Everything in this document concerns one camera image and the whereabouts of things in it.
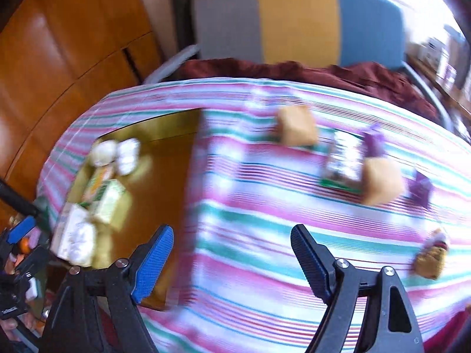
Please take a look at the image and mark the red cloth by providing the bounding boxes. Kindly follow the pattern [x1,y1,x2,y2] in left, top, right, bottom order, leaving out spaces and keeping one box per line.
[423,312,471,353]

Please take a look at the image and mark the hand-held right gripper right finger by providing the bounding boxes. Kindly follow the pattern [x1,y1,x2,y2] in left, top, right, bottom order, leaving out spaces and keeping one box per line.
[291,224,424,353]

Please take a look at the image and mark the yellow packet with green top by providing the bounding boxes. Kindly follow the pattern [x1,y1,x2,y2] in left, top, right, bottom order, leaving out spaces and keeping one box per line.
[82,165,115,203]

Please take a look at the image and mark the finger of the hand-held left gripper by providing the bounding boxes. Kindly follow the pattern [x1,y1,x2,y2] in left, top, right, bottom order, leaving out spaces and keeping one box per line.
[0,216,37,245]
[13,244,50,278]

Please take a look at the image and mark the maroon box with gold interior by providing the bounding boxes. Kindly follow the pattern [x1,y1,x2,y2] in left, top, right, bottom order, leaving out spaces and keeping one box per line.
[48,108,207,311]

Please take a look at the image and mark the white foil packet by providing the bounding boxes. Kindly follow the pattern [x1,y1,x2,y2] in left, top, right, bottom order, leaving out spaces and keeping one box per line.
[116,139,141,175]
[90,140,118,167]

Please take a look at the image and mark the maroon blanket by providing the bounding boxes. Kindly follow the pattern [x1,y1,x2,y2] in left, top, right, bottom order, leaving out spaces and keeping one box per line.
[180,58,440,122]

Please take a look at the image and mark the grey yellow blue headboard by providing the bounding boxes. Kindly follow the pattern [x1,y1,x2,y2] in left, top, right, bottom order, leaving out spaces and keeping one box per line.
[193,0,405,70]

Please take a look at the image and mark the green box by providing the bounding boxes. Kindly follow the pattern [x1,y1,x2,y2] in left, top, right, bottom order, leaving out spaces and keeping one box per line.
[88,179,131,229]

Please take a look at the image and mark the wooden desk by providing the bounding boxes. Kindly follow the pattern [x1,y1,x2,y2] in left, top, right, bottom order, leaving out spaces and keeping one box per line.
[407,53,471,114]

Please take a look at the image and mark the clear snack packet green edges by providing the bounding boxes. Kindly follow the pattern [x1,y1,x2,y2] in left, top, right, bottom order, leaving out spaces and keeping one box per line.
[320,129,365,192]

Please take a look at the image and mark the yellow sponge block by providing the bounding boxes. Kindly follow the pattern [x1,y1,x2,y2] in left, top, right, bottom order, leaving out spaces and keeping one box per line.
[361,157,405,207]
[276,105,319,147]

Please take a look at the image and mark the white cardboard box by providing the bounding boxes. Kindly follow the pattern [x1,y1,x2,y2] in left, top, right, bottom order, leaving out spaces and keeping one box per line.
[423,37,447,65]

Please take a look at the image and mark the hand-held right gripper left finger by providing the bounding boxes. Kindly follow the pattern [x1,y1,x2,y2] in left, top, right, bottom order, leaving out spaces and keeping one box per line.
[39,224,174,353]

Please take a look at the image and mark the purple snack packet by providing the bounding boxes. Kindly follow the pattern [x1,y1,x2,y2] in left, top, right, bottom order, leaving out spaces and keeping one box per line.
[362,124,387,159]
[412,171,433,208]

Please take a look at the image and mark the wooden wardrobe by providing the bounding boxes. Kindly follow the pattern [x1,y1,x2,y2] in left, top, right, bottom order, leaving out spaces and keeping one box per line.
[0,0,164,221]

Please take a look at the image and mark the black rod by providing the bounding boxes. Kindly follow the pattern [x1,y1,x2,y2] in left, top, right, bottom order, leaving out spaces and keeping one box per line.
[0,178,43,217]

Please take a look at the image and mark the person's left hand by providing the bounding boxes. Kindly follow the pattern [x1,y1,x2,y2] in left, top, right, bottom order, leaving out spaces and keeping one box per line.
[0,318,19,342]

